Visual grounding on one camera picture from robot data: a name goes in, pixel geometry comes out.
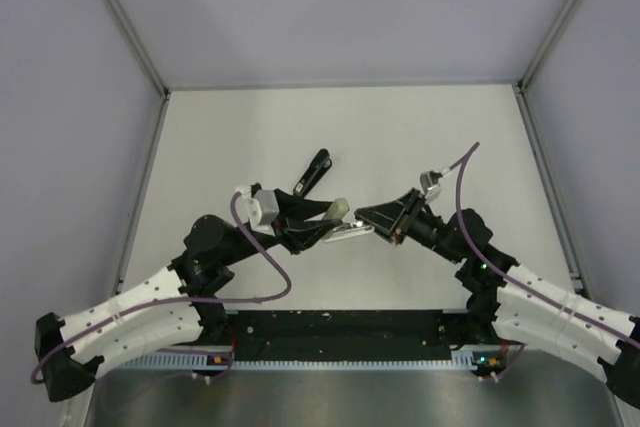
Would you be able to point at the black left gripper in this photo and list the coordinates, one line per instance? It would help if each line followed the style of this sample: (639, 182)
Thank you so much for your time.
(307, 233)

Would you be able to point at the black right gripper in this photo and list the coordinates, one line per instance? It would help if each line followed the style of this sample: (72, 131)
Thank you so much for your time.
(386, 217)

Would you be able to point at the beige green stapler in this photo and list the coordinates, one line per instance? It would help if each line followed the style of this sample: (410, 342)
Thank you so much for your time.
(346, 229)

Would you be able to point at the black stapler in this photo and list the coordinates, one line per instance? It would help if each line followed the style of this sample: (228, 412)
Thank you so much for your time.
(320, 164)

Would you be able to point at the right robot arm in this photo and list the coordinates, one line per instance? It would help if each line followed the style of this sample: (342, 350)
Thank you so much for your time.
(510, 302)

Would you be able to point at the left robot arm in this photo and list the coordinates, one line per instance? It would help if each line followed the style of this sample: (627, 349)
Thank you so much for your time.
(179, 304)

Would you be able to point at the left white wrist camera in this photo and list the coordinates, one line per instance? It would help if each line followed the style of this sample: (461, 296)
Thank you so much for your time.
(261, 207)

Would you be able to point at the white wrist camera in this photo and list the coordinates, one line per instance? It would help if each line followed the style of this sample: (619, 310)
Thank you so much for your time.
(430, 185)
(261, 207)

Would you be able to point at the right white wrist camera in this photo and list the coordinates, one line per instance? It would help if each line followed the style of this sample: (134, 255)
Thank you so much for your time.
(430, 185)

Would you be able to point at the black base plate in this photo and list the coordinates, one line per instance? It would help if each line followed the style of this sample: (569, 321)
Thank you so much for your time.
(325, 336)

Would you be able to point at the aluminium frame rail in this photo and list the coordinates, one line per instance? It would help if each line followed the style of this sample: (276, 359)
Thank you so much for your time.
(137, 48)

